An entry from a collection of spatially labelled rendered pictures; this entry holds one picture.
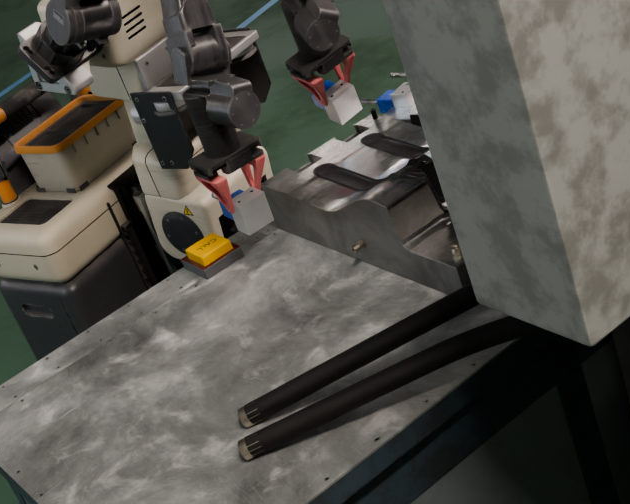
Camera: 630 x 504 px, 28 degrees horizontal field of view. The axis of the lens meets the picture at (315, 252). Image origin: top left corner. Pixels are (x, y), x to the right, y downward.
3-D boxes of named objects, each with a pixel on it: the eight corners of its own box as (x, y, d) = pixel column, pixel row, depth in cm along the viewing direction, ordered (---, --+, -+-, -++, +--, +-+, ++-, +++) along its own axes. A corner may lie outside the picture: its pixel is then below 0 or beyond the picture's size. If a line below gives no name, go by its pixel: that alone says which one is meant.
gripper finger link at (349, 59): (368, 85, 216) (351, 41, 210) (338, 109, 214) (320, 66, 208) (343, 75, 221) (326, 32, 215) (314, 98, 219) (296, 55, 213)
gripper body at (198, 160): (264, 147, 193) (249, 105, 190) (212, 180, 189) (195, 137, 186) (242, 140, 198) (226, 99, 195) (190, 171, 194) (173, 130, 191)
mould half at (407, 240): (277, 228, 219) (250, 161, 213) (386, 156, 229) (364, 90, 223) (467, 302, 179) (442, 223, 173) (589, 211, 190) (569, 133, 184)
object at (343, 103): (296, 103, 226) (286, 79, 223) (316, 87, 228) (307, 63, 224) (342, 125, 217) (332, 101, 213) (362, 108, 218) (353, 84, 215)
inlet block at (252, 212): (207, 215, 206) (196, 188, 204) (231, 200, 208) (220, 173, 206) (249, 236, 196) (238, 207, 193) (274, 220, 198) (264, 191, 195)
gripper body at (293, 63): (354, 46, 211) (340, 10, 207) (310, 81, 208) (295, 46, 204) (330, 37, 216) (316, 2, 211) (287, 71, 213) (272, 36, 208)
